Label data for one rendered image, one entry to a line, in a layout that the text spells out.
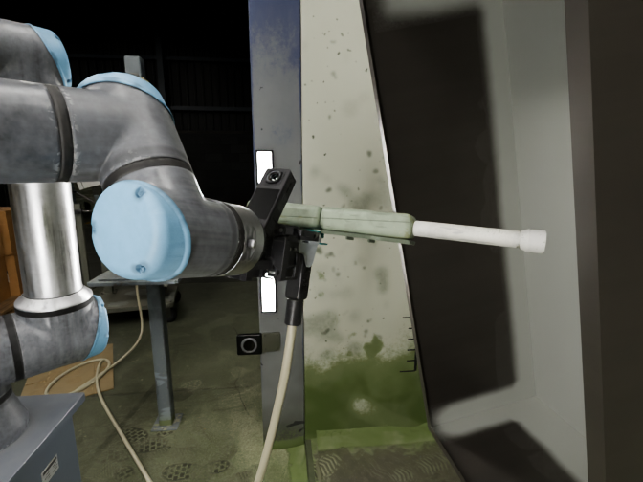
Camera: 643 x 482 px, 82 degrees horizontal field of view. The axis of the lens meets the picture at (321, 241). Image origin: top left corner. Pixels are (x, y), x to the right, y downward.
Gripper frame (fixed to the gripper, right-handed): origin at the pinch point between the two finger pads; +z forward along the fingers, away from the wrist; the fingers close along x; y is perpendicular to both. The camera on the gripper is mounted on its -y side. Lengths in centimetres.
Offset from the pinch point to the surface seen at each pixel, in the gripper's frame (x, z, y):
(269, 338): -47, 72, 43
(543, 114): 37, 37, -34
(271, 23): -48, 48, -72
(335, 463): -16, 84, 90
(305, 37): -38, 55, -70
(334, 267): -26, 79, 11
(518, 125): 33, 44, -34
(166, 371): -98, 71, 70
